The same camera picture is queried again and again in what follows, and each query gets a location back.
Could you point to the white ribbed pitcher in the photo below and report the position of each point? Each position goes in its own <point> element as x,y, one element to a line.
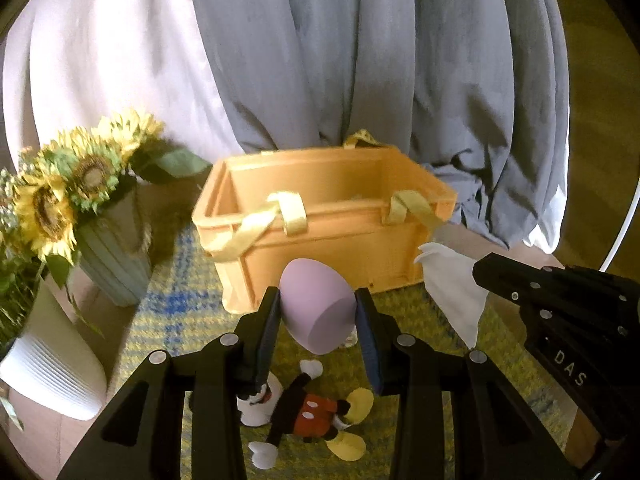
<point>50,360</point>

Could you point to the pink curtain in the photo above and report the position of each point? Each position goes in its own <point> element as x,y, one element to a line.
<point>100,60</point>

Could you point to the green ribbed vase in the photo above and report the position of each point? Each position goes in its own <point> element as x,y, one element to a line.
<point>115,260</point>

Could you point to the black red mouse plush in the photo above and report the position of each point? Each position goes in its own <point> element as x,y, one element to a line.
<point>310,410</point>

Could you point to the sunflower bouquet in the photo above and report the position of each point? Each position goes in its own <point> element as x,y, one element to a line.
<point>65,185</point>

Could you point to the yellow blue plaid blanket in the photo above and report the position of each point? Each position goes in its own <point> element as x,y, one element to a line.
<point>165,310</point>

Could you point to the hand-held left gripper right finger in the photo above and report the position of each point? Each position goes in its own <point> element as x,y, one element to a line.
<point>372,350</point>

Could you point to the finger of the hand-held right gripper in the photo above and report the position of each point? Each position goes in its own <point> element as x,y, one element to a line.
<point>550,290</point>

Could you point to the grey curtain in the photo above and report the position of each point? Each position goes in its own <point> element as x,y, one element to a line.
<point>375,50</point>

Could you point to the white cloth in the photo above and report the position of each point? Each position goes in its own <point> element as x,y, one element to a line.
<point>450,285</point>

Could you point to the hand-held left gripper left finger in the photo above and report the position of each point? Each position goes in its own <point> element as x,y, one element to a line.
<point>269,340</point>

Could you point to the white curved tube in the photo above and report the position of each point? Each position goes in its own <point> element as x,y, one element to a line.
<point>625,225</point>

